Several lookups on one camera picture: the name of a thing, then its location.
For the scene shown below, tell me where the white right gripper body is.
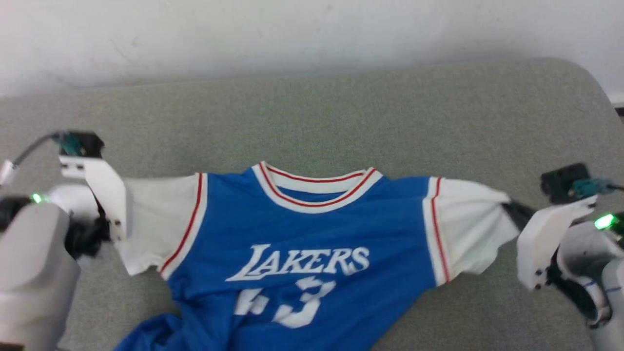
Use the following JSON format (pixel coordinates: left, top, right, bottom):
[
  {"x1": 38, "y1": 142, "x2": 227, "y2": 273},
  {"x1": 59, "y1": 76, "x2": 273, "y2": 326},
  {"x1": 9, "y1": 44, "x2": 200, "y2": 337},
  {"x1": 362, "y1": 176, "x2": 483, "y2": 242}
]
[{"x1": 516, "y1": 194, "x2": 599, "y2": 292}]

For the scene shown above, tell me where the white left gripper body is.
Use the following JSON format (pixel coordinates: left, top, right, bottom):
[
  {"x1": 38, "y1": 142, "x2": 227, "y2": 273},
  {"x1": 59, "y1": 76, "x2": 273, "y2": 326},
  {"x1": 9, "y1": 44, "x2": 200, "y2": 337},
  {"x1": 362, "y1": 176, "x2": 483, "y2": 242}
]
[{"x1": 58, "y1": 155, "x2": 134, "y2": 243}]

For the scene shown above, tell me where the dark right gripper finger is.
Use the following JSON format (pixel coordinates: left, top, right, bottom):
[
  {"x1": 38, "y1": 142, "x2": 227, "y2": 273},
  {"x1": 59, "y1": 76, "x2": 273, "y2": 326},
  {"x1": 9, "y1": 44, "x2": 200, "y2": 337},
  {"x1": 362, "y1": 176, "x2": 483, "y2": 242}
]
[{"x1": 502, "y1": 200, "x2": 538, "y2": 231}]

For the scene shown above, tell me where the blue Lakers basketball jersey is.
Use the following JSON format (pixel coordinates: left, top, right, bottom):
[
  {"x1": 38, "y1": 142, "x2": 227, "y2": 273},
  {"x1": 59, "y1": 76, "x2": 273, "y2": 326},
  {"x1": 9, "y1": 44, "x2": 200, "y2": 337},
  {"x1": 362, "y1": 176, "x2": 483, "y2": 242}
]
[{"x1": 113, "y1": 161, "x2": 520, "y2": 351}]

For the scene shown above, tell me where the grey-green fabric sofa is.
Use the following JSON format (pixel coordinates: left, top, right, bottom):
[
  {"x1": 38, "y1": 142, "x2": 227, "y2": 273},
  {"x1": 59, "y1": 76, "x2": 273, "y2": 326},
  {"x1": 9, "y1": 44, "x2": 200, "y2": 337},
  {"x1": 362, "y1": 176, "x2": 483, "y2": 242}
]
[{"x1": 0, "y1": 58, "x2": 624, "y2": 351}]

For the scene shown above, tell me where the right arm cable green plug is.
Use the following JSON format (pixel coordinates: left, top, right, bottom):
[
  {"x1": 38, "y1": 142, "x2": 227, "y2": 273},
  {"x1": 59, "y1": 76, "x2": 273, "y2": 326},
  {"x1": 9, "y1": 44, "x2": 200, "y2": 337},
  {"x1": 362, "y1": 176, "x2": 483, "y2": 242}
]
[{"x1": 569, "y1": 177, "x2": 624, "y2": 199}]

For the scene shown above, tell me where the arm cable green plug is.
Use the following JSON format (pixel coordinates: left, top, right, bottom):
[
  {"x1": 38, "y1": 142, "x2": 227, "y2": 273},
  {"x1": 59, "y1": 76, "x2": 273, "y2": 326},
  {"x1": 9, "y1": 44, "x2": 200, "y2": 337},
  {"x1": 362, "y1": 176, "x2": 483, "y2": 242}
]
[
  {"x1": 0, "y1": 132, "x2": 75, "y2": 186},
  {"x1": 569, "y1": 177, "x2": 624, "y2": 199}
]

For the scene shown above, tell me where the left arm cable green plug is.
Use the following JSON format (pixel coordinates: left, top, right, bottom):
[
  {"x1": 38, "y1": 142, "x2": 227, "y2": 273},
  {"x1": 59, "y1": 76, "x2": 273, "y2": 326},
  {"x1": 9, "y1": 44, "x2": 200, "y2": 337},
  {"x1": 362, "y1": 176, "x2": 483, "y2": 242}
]
[{"x1": 0, "y1": 132, "x2": 75, "y2": 186}]

